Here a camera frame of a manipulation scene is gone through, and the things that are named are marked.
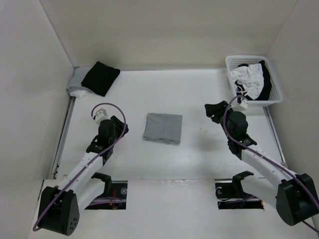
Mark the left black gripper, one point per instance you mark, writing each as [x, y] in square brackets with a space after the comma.
[118, 125]

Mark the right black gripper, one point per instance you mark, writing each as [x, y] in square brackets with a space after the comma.
[215, 109]

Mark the grey tank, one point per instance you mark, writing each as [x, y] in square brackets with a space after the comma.
[163, 128]
[75, 82]

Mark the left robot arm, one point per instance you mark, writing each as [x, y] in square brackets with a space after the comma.
[60, 206]

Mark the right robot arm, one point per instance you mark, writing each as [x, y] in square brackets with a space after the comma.
[293, 196]

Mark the folded white tank top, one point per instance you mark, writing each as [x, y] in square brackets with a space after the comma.
[78, 93]

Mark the white crumpled tank top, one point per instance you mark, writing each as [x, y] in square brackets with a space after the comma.
[248, 80]

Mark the folded black tank top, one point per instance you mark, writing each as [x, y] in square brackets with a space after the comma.
[100, 78]

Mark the folded grey tank top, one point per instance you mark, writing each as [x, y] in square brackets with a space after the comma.
[75, 82]

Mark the black garment in basket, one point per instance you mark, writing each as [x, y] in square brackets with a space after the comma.
[265, 94]

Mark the white plastic basket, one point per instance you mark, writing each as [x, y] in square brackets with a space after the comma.
[232, 62]

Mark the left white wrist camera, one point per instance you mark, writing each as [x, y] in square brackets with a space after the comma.
[100, 115]

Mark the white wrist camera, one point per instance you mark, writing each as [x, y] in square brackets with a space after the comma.
[100, 115]
[239, 104]

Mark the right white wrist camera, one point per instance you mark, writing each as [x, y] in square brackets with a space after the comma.
[239, 104]

